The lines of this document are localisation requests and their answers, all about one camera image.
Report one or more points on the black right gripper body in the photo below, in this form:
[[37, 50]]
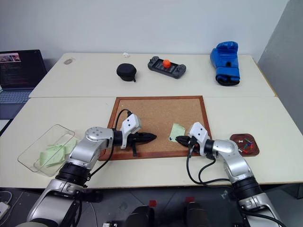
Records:
[[191, 141]]

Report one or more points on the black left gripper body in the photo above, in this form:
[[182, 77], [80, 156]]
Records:
[[134, 139]]

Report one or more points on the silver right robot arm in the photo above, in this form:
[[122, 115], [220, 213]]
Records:
[[236, 163]]

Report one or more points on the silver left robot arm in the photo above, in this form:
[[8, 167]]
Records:
[[82, 151]]

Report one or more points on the green sticky note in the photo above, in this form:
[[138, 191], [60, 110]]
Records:
[[68, 145], [53, 147], [50, 158], [177, 131]]

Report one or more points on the brown wooden tray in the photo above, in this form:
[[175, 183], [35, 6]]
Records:
[[255, 151]]

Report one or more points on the clear plastic box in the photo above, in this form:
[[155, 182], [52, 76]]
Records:
[[30, 160]]

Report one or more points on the wood-framed cork board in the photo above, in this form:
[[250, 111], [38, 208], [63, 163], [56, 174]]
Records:
[[158, 113]]

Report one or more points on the white pushpin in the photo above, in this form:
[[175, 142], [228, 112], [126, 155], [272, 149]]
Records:
[[241, 150], [240, 141]]

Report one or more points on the small red block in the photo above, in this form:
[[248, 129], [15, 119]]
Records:
[[153, 203], [189, 199]]

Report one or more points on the black round zipper case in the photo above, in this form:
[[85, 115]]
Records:
[[125, 71]]

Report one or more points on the grey handheld game controller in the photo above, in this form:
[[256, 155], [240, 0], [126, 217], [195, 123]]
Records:
[[175, 69]]

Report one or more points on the dark rounded shape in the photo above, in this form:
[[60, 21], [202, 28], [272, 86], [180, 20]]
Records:
[[195, 215], [139, 216]]

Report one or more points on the orange ball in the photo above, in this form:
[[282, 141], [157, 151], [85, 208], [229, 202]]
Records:
[[166, 63]]

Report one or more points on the small white object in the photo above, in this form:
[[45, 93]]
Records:
[[126, 55]]

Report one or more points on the blue boxing glove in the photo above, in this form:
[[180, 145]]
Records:
[[225, 61]]

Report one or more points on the small clear oval object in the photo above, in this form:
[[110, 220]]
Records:
[[68, 61]]

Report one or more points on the grey partition panel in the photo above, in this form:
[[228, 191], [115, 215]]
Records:
[[284, 71]]

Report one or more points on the open laptop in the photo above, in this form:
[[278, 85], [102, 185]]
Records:
[[21, 68]]

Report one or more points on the white power strip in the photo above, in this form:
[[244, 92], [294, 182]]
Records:
[[3, 209]]

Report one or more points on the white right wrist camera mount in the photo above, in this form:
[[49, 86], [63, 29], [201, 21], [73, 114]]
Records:
[[200, 132]]

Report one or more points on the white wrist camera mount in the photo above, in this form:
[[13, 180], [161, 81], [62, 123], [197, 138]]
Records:
[[200, 132], [130, 123]]

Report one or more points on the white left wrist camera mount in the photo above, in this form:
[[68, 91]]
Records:
[[130, 123]]

